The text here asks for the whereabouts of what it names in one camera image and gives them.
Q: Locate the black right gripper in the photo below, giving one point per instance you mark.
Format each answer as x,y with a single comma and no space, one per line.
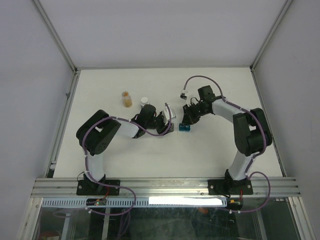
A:
188,118

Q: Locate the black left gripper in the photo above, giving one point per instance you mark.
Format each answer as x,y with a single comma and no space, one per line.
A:
164,127

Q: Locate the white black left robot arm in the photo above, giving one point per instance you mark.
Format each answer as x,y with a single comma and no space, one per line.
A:
98,131

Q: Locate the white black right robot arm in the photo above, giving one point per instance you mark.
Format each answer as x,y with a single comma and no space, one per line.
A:
251,134

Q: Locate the teal Mon pill box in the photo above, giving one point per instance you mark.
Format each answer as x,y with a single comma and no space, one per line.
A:
184,128

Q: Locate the white capped dark pill bottle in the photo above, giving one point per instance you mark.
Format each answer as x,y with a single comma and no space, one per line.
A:
144,101

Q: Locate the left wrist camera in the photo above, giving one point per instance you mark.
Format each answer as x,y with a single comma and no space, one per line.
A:
168,113

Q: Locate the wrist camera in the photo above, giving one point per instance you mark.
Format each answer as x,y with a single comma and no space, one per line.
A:
168,113
186,96

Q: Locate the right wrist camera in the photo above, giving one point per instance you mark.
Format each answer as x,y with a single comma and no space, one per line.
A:
186,96

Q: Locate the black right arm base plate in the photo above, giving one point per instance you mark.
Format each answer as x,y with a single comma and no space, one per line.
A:
227,188

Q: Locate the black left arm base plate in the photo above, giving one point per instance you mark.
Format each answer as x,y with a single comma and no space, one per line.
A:
86,187

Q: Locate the aluminium mounting rail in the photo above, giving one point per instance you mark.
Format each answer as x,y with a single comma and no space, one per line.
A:
275,187

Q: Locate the grey slotted cable duct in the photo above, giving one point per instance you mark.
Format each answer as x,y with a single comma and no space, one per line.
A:
139,202

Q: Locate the right aluminium frame post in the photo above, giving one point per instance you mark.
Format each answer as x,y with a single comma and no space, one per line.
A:
275,25

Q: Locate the aluminium frame post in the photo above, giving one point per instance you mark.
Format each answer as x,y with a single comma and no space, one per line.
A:
275,25
54,34

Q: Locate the left aluminium frame post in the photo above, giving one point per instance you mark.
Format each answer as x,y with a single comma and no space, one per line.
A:
54,34

